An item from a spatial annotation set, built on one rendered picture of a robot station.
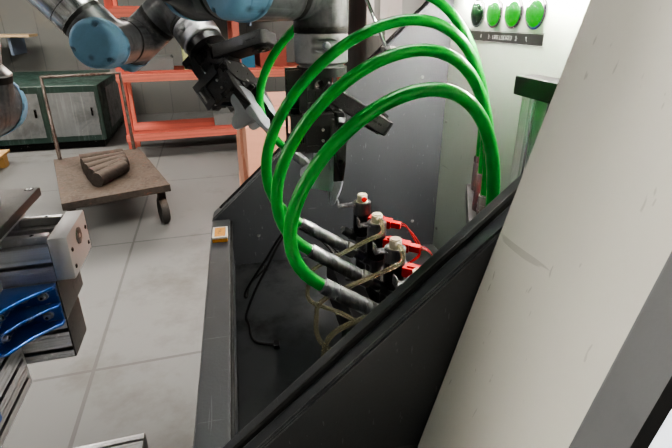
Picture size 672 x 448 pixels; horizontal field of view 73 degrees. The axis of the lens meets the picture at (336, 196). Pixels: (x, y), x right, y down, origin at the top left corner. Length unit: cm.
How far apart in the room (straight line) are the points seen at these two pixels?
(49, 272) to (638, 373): 93
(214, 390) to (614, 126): 50
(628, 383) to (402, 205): 86
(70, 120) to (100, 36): 499
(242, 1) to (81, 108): 523
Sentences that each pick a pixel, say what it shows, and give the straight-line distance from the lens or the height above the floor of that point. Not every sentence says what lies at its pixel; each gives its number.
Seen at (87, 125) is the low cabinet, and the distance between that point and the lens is 576.
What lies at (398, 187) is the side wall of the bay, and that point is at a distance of 109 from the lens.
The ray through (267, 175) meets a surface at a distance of 59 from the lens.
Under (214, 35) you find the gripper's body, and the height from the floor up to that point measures 134.
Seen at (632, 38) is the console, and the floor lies 136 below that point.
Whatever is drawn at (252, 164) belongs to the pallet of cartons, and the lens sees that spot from 256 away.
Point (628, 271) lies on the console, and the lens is 31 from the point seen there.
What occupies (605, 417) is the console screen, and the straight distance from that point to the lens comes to 32.
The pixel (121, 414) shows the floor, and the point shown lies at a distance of 203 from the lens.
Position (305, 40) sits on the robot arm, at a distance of 63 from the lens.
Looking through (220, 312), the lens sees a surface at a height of 95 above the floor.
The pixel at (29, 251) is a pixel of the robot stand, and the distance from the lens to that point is 101.
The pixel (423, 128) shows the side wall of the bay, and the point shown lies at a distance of 107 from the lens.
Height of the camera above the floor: 137
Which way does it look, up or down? 22 degrees down
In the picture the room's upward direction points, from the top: straight up
